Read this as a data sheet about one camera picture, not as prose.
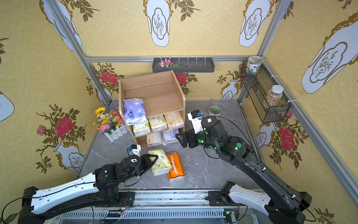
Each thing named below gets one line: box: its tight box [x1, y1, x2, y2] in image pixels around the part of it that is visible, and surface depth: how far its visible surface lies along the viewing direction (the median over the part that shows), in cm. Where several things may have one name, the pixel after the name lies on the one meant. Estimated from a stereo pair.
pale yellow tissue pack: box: [147, 114, 168, 133], surface depth 83 cm
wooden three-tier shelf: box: [118, 70, 186, 149], surface depth 82 cm
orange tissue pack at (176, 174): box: [165, 152, 186, 184], surface depth 78 cm
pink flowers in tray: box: [158, 58, 179, 68], surface depth 89 cm
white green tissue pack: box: [132, 121, 151, 137], surface depth 80 cm
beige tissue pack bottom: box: [146, 131, 163, 147], surface depth 92 cm
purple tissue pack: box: [122, 98, 149, 126], surface depth 68 cm
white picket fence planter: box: [103, 124, 129, 143], surface depth 97 cm
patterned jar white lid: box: [247, 55, 264, 76], surface depth 87 cm
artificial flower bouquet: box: [92, 106, 125, 133], surface depth 90 cm
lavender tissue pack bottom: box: [162, 129, 179, 144], surface depth 92 cm
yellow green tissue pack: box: [147, 148, 173, 176], surface depth 71 cm
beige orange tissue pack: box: [163, 111, 185, 131], surface depth 83 cm
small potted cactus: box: [208, 105, 222, 116], surface depth 105 cm
